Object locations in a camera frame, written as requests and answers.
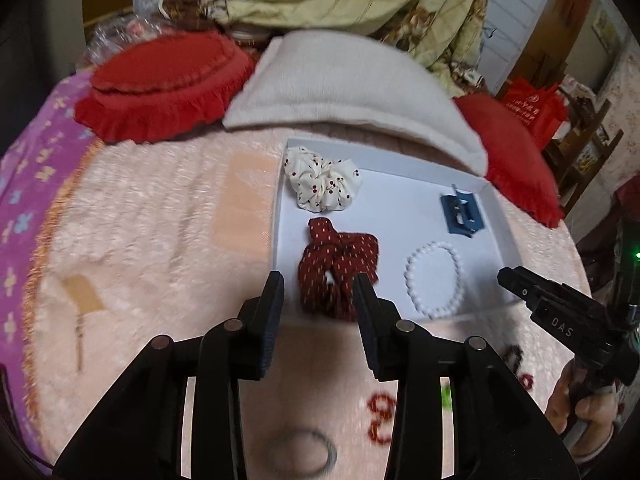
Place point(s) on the wooden rack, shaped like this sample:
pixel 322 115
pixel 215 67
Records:
pixel 585 145

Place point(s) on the purple floral blanket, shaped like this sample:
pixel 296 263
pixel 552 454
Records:
pixel 35 195

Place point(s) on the pink fluffy blanket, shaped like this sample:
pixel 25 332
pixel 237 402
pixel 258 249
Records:
pixel 160 240

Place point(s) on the dark red dotted scrunchie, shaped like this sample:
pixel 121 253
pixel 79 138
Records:
pixel 337 270

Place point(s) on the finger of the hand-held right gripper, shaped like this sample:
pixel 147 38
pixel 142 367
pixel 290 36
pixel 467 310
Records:
pixel 560 317

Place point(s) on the red shopping bag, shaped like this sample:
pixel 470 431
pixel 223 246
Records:
pixel 535 107

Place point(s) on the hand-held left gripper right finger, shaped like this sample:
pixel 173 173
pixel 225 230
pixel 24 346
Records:
pixel 372 340

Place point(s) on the white cherry print scrunchie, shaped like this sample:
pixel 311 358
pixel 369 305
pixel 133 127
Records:
pixel 322 180

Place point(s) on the clear plastic bag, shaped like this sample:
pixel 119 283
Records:
pixel 112 35

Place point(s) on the person's right hand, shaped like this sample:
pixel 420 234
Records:
pixel 590 415

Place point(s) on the blue hair claw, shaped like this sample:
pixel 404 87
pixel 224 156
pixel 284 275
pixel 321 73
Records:
pixel 462 212

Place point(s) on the white shallow cardboard box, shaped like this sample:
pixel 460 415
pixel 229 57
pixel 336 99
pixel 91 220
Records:
pixel 400 240

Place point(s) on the round red ruffled cushion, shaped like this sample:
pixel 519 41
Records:
pixel 160 90

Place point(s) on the white pillow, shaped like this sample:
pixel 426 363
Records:
pixel 350 90

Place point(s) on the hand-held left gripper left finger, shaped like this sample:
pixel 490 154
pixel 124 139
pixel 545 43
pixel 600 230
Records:
pixel 265 332

